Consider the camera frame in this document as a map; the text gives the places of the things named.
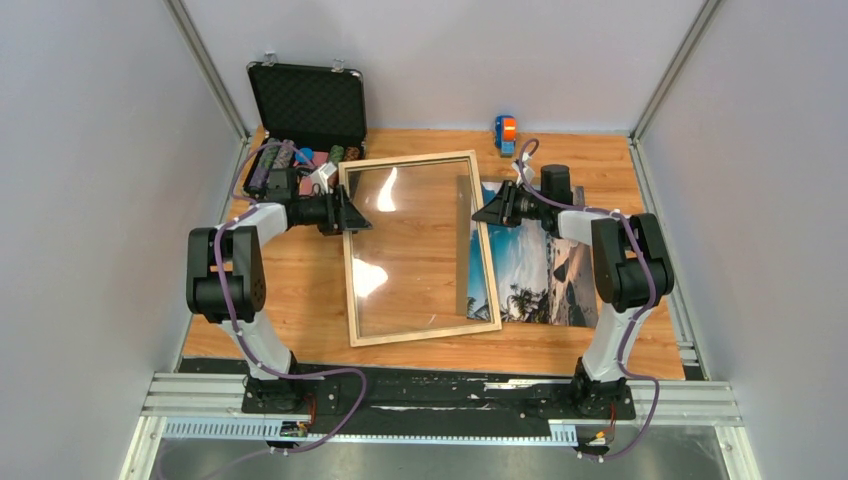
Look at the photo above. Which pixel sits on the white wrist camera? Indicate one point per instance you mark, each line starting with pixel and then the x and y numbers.
pixel 324 178
pixel 525 172

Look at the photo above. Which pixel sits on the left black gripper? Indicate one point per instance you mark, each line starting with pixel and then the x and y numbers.
pixel 345 217

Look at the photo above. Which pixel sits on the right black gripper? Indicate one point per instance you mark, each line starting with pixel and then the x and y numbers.
pixel 507 195

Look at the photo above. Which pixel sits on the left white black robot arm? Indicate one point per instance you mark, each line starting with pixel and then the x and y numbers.
pixel 226 282

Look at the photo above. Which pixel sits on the blue poker chip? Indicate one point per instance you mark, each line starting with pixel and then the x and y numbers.
pixel 304 156

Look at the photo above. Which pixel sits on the blue orange tape dispenser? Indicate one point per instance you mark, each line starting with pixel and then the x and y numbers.
pixel 505 135

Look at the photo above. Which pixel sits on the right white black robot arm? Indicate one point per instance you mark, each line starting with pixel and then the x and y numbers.
pixel 632 272

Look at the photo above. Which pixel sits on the aluminium rail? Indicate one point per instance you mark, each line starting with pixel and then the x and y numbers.
pixel 696 403

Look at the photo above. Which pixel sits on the beach landscape photo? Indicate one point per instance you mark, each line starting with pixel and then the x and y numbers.
pixel 541 279

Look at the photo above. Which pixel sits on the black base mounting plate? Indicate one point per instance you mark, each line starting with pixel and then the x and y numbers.
pixel 405 403

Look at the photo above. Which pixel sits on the wooden picture frame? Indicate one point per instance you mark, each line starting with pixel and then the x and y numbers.
pixel 430 334

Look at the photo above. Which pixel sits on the black poker chip case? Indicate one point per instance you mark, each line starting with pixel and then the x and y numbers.
pixel 316 108

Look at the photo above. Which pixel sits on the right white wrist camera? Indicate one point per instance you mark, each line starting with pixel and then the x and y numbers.
pixel 525 172

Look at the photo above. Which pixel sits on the clear acrylic sheet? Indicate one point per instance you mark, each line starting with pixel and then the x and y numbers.
pixel 411 245

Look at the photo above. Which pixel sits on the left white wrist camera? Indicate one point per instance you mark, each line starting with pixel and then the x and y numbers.
pixel 324 178

